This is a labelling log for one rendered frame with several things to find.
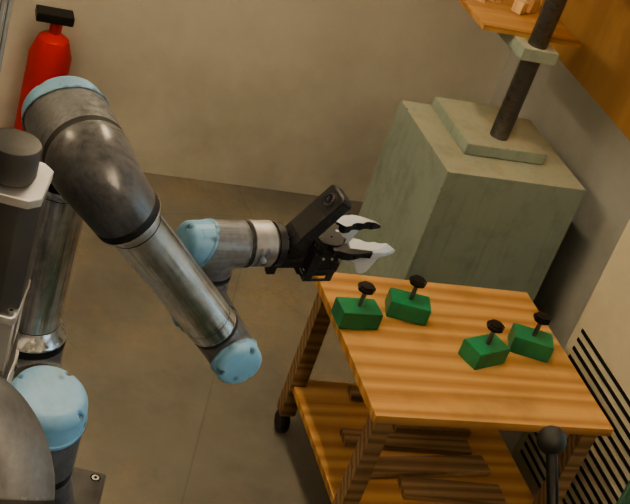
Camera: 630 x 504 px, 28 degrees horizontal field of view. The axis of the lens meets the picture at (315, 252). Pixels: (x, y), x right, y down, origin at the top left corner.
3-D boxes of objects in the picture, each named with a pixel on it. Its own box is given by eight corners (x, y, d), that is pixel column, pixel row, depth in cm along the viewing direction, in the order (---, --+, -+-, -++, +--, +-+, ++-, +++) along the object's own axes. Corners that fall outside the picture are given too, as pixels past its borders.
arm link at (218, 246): (166, 252, 195) (179, 207, 190) (230, 252, 200) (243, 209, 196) (183, 282, 189) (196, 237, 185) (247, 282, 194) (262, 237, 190)
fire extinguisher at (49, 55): (51, 159, 439) (84, 4, 409) (54, 188, 424) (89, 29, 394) (-1, 152, 433) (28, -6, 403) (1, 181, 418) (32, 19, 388)
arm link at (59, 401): (4, 491, 178) (19, 421, 171) (-17, 427, 187) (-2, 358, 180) (84, 483, 184) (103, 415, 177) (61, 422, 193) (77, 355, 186)
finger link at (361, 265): (383, 270, 208) (332, 261, 205) (396, 244, 204) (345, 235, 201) (386, 282, 206) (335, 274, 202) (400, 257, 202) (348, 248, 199)
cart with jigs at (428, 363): (462, 430, 378) (542, 259, 346) (533, 575, 334) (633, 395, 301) (259, 418, 354) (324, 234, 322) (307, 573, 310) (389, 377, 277)
